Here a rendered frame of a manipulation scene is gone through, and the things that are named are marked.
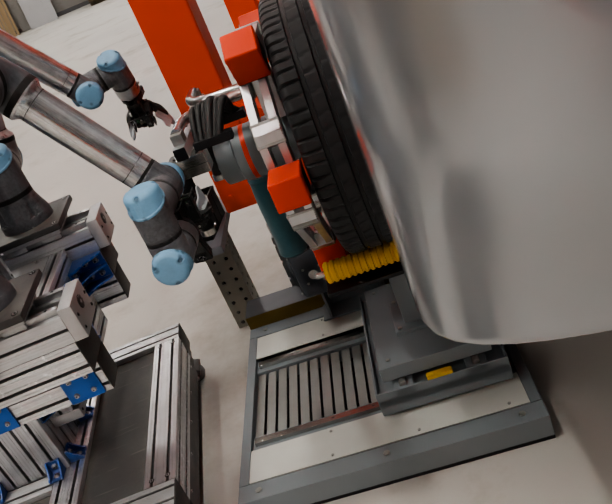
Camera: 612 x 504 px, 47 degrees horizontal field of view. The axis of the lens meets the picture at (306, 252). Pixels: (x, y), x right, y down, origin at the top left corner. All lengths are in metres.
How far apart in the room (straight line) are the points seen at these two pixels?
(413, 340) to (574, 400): 0.44
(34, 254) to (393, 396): 1.09
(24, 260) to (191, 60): 0.76
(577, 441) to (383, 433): 0.48
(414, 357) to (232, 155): 0.71
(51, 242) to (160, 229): 0.84
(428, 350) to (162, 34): 1.19
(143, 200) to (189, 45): 0.96
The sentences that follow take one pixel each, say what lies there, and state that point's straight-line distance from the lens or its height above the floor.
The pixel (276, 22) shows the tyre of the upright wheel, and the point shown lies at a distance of 1.57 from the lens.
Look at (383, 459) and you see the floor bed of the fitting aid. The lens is 1.90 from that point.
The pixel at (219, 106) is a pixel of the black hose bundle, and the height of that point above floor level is 1.03.
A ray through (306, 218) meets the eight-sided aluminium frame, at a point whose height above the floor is 0.75.
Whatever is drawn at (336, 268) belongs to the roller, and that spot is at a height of 0.53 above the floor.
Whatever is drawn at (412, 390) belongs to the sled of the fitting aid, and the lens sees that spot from 1.94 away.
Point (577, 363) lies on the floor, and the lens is 2.12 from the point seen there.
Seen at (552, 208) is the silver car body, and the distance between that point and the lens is 0.81.
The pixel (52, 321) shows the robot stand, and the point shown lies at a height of 0.75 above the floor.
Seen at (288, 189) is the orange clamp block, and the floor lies 0.86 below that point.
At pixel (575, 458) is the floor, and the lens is 1.89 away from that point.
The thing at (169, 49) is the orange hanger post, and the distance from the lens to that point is 2.23.
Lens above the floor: 1.41
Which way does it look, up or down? 27 degrees down
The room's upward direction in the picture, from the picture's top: 23 degrees counter-clockwise
